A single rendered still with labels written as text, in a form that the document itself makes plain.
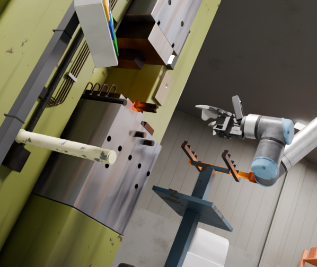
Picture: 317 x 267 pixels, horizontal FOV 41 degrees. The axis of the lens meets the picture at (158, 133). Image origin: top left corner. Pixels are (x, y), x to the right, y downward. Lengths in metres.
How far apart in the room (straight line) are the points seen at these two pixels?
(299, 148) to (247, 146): 7.15
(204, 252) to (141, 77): 4.62
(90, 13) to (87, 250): 0.92
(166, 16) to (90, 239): 1.05
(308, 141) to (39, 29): 1.13
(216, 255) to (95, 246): 4.98
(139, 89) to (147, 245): 6.05
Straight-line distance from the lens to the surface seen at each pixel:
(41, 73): 1.37
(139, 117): 1.93
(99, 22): 1.33
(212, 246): 6.70
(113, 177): 1.76
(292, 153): 1.66
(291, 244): 8.67
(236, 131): 1.61
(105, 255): 1.85
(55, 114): 1.75
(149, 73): 2.31
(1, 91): 1.73
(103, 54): 1.47
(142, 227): 8.15
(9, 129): 1.32
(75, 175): 1.67
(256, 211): 8.54
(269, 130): 1.55
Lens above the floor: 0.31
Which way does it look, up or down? 19 degrees up
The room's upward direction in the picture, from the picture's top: 23 degrees clockwise
